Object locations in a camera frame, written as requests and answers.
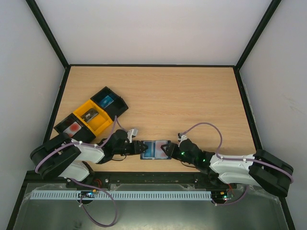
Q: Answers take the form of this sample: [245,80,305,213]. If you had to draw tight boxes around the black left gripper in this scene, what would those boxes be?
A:
[113,140,148,156]

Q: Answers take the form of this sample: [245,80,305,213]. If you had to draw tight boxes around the blue leather card holder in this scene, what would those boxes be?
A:
[140,140,171,160]

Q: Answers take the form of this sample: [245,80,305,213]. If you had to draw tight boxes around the black VIP card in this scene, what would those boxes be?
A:
[81,108,98,123]

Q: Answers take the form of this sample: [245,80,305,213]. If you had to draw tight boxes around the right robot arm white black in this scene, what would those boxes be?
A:
[161,139,294,197]

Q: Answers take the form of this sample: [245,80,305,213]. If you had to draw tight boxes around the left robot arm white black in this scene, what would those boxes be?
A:
[30,129,148,182]

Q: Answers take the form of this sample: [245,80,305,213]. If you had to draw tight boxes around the red white card in holder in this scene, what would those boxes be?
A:
[155,140,170,160]

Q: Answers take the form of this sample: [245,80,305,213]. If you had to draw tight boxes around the blue card in holder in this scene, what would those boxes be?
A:
[141,141,156,160]

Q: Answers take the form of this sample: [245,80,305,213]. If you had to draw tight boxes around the blue credit card in bin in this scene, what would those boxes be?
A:
[98,95,114,108]

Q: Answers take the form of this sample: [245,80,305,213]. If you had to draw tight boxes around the white red card in bin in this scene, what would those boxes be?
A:
[63,122,82,138]

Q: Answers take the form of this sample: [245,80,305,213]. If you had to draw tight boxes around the black bin far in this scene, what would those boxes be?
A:
[90,87,129,121]

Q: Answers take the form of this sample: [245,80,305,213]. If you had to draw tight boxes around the black bin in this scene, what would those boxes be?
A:
[90,87,129,121]
[54,113,96,143]

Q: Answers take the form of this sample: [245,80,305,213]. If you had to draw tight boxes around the yellow bin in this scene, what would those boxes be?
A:
[73,100,113,137]

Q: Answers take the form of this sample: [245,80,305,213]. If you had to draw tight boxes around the black bin near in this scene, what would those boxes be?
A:
[54,113,96,143]

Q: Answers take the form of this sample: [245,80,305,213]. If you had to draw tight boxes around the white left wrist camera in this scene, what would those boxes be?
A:
[127,128,138,143]

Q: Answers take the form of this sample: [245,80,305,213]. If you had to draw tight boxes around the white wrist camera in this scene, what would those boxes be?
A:
[127,128,138,143]
[177,133,188,143]

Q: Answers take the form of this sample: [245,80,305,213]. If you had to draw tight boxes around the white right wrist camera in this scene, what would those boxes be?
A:
[177,133,188,143]

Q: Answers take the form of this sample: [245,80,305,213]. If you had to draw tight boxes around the black front mounting rail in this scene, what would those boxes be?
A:
[25,171,241,191]

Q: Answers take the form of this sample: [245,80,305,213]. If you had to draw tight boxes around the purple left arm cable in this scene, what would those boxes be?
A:
[35,115,120,227]

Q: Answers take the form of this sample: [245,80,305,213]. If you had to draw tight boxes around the light blue slotted cable duct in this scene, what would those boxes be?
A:
[30,190,212,201]

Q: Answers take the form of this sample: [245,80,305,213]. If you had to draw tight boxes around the black aluminium frame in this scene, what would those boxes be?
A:
[4,0,296,230]

